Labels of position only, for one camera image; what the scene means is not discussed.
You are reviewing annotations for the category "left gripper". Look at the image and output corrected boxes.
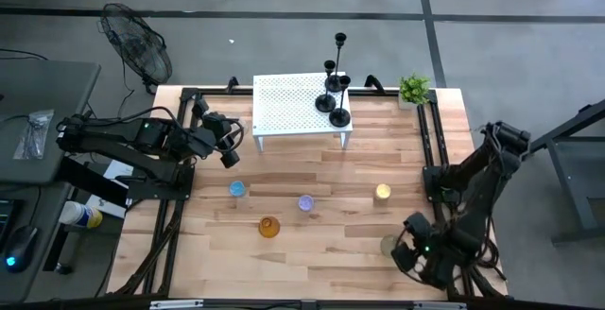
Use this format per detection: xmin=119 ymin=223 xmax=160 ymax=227
xmin=191 ymin=95 xmax=246 ymax=168

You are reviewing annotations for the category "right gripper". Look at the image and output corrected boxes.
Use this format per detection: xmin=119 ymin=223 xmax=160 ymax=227
xmin=390 ymin=213 xmax=448 ymax=288

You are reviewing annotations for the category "smoky grey glass candle holder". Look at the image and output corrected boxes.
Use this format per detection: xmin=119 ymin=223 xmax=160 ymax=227
xmin=379 ymin=232 xmax=402 ymax=259

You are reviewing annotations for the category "blue candle jar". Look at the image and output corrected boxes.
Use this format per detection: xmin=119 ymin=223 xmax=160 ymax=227
xmin=228 ymin=180 xmax=248 ymax=199

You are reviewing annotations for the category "yellow candle jar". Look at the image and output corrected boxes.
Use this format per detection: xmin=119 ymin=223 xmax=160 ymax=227
xmin=374 ymin=182 xmax=393 ymax=205

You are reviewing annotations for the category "short black candlestick holder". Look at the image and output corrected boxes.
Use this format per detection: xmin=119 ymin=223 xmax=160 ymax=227
xmin=314 ymin=59 xmax=337 ymax=114

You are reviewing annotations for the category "amber ribbed glass candle holder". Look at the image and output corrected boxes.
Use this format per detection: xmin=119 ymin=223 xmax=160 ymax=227
xmin=257 ymin=215 xmax=282 ymax=239

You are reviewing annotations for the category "medium black candlestick holder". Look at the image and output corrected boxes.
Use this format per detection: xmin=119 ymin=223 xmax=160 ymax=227
xmin=328 ymin=75 xmax=354 ymax=129

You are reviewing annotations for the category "purple candle jar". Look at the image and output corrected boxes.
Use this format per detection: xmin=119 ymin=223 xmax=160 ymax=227
xmin=297 ymin=194 xmax=317 ymax=213

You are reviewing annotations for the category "white perforated shelf riser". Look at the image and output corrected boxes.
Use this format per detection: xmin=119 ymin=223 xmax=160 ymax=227
xmin=251 ymin=71 xmax=354 ymax=153

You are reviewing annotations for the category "white paper sheet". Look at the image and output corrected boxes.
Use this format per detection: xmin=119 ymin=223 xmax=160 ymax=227
xmin=86 ymin=193 xmax=130 ymax=220
xmin=102 ymin=158 xmax=137 ymax=182

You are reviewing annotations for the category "black floor fan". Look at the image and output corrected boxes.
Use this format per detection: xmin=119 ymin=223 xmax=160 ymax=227
xmin=97 ymin=1 xmax=174 ymax=95

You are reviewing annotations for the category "black rectangular box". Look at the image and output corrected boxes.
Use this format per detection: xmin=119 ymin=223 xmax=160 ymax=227
xmin=57 ymin=156 xmax=132 ymax=208

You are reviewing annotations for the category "tall black candlestick holder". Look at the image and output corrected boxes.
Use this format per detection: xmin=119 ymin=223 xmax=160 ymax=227
xmin=324 ymin=31 xmax=349 ymax=94

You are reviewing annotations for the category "grey side desk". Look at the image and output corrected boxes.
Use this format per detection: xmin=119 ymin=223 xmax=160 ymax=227
xmin=0 ymin=58 xmax=103 ymax=186

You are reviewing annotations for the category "white yellow wipes canister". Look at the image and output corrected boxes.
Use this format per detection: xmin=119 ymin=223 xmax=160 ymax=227
xmin=59 ymin=199 xmax=104 ymax=230

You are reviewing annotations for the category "green plant in white pot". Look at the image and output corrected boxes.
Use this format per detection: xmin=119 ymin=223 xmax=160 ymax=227
xmin=397 ymin=73 xmax=434 ymax=112

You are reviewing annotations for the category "grey desk top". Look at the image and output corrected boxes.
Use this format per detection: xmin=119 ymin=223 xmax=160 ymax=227
xmin=0 ymin=181 xmax=73 ymax=304

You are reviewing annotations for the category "clear plastic bag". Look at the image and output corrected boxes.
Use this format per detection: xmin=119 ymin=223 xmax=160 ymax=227
xmin=12 ymin=109 xmax=56 ymax=161

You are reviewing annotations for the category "dark metal stand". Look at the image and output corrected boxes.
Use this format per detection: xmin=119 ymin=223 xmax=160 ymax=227
xmin=519 ymin=97 xmax=605 ymax=245

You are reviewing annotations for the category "black desk leg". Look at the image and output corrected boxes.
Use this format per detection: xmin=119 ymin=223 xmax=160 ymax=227
xmin=42 ymin=227 xmax=89 ymax=276

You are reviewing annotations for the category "black computer mouse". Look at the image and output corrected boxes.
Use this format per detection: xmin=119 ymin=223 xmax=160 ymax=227
xmin=2 ymin=224 xmax=40 ymax=274

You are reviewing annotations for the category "laptop screen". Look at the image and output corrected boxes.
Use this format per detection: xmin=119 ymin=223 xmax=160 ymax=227
xmin=0 ymin=198 xmax=16 ymax=253

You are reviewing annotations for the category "silver bracket plate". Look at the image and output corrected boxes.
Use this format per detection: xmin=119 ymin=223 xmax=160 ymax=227
xmin=413 ymin=301 xmax=468 ymax=310
xmin=149 ymin=299 xmax=204 ymax=310

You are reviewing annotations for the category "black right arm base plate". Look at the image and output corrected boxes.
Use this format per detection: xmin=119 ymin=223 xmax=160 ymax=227
xmin=422 ymin=164 xmax=493 ymax=203

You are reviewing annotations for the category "coiled black cable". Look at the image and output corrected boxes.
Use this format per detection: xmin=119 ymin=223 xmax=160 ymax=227
xmin=472 ymin=233 xmax=508 ymax=283

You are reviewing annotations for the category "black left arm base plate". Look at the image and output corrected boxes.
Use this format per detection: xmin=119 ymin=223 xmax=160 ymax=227
xmin=126 ymin=175 xmax=196 ymax=202

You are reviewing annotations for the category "black floor cable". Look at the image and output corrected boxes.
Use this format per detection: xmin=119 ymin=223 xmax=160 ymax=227
xmin=82 ymin=48 xmax=165 ymax=127

